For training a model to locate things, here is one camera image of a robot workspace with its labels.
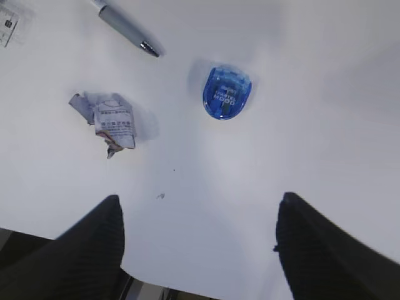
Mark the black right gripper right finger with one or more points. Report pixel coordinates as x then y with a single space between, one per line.
321 261

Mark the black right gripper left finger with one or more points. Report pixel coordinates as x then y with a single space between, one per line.
83 263

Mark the colourful paper piece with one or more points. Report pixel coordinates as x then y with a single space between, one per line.
112 117

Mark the blue pencil sharpener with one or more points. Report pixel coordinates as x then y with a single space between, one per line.
226 92

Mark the clear grey right pen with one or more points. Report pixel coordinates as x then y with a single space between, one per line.
116 20

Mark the transparent plastic ruler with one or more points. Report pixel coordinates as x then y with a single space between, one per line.
16 21

